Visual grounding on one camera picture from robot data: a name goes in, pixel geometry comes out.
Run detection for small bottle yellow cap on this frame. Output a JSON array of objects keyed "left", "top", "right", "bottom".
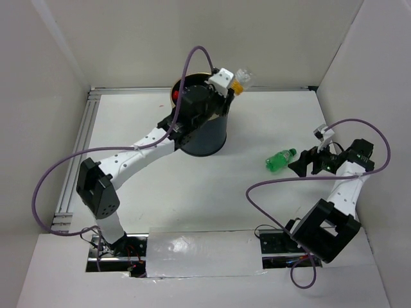
[{"left": 231, "top": 69, "right": 255, "bottom": 96}]

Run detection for green soda bottle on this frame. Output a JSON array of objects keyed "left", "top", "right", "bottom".
[{"left": 265, "top": 148, "right": 297, "bottom": 173}]

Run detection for clear bottle red label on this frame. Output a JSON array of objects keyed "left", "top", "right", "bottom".
[{"left": 171, "top": 90, "right": 179, "bottom": 101}]

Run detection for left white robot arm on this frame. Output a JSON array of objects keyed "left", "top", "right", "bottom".
[{"left": 76, "top": 81, "right": 234, "bottom": 256}]

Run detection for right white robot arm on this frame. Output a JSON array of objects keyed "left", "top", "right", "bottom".
[{"left": 280, "top": 139, "right": 374, "bottom": 263}]

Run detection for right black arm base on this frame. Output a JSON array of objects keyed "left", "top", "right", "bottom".
[{"left": 254, "top": 224, "right": 311, "bottom": 270}]

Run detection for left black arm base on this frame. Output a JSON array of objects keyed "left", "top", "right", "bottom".
[{"left": 80, "top": 231, "right": 148, "bottom": 278}]

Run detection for black bin with gold rim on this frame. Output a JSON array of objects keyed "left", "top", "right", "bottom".
[{"left": 170, "top": 73, "right": 229, "bottom": 157}]

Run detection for shiny white tape sheet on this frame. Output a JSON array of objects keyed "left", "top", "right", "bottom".
[{"left": 146, "top": 230, "right": 263, "bottom": 278}]

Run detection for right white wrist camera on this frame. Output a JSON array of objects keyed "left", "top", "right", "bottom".
[{"left": 313, "top": 124, "right": 335, "bottom": 153}]

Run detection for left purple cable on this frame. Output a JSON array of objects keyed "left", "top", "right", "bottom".
[{"left": 33, "top": 46, "right": 216, "bottom": 273}]

